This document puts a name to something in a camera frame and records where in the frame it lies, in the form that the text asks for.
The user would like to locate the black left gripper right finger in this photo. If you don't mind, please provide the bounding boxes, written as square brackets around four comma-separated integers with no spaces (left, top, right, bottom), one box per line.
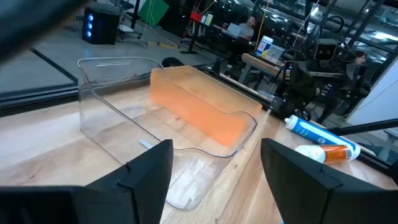
[260,138,398,224]

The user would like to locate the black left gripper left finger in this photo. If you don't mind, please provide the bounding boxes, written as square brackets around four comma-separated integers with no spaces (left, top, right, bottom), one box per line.
[0,139,174,224]

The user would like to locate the orange sealant tube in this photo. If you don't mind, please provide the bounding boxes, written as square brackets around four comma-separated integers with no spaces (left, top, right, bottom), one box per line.
[294,144,354,165]

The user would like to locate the blue silicone tube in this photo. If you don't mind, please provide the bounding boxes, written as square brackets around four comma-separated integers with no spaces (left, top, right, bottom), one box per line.
[284,114,362,159]

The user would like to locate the orange translucent plastic bin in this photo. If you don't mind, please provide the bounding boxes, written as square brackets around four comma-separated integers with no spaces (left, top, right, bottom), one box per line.
[150,65,264,147]

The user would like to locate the person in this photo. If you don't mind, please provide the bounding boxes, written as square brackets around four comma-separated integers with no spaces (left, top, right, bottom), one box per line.
[352,49,368,65]
[238,16,257,40]

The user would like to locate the small clear plastic box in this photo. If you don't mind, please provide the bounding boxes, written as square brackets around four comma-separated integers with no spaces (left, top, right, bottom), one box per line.
[264,44,286,64]

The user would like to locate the wooden workbench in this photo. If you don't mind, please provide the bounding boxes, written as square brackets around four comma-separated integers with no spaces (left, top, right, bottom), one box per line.
[241,52,285,78]

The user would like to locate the clear plastic bin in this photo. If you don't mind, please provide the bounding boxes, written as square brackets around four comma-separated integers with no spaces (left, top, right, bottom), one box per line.
[76,57,258,211]

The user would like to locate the grey laptop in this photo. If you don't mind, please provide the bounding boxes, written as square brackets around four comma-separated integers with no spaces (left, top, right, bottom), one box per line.
[226,22,243,37]

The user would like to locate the black computer tower blue lights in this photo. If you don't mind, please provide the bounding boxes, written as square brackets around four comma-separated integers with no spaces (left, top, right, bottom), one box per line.
[81,2,121,45]

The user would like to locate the green board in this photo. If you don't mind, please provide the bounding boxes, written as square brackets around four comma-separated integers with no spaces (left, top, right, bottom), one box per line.
[137,0,170,28]

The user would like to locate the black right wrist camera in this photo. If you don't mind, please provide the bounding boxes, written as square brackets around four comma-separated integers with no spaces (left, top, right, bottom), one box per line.
[312,38,339,62]

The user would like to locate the black blurred cable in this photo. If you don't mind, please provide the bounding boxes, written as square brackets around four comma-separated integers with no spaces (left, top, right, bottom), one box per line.
[0,0,91,63]

